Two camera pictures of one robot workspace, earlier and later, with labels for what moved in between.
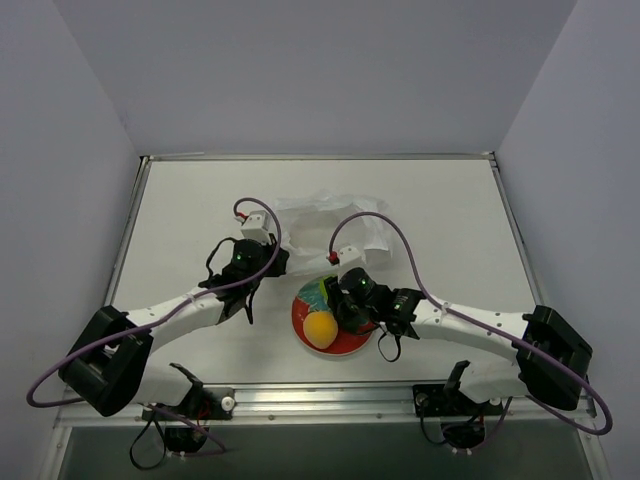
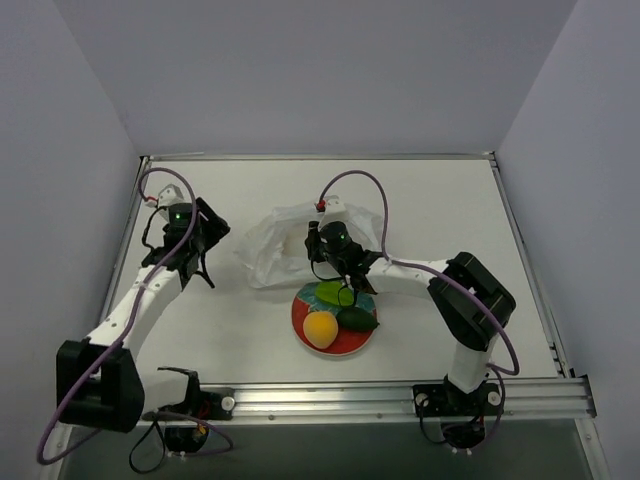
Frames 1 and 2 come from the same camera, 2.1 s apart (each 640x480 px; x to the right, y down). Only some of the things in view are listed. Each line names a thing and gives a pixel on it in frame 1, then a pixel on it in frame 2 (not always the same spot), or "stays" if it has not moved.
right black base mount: [462, 418] stays
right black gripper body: [333, 293] -> [314, 241]
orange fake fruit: [320, 329] stays
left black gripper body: [275, 257] -> [211, 226]
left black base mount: [201, 404] stays
